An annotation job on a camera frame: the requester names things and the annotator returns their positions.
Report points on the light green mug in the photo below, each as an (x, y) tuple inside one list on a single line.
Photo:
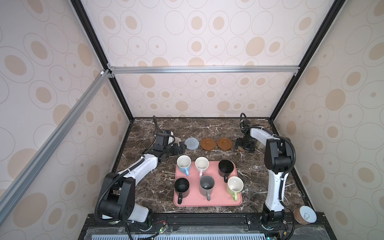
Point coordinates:
[(234, 186)]

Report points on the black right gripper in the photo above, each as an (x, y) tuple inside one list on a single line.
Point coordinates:
[(239, 143)]

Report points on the blue grey round coaster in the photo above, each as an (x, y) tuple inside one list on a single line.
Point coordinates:
[(192, 144)]

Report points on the black mug lower left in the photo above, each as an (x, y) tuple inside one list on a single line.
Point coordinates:
[(182, 188)]

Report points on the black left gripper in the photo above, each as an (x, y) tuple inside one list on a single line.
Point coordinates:
[(176, 152)]

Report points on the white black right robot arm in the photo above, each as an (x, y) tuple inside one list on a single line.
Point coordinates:
[(280, 158)]

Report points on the black mug upper right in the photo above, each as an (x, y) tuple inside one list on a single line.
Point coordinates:
[(225, 167)]

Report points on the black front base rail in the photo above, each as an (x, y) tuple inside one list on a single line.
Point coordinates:
[(212, 226)]

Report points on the light grey woven coaster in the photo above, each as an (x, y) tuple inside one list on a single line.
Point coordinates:
[(178, 140)]

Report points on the horizontal aluminium bar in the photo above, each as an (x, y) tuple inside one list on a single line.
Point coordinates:
[(205, 69)]

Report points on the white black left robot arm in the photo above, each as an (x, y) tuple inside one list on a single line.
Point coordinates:
[(116, 201)]

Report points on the grey mug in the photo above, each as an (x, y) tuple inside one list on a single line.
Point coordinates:
[(207, 184)]

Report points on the brown wooden coaster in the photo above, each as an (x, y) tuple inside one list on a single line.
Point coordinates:
[(225, 144), (208, 144)]

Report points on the blue mug white inside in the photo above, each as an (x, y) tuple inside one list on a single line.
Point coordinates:
[(184, 164)]

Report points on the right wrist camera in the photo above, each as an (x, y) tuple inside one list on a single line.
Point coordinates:
[(245, 126)]

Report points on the diagonal aluminium bar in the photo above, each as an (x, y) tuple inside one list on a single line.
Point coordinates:
[(20, 185)]

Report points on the white pink mug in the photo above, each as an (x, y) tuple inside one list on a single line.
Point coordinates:
[(202, 165)]

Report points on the black mug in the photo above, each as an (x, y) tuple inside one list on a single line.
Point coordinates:
[(182, 188), (225, 167)]

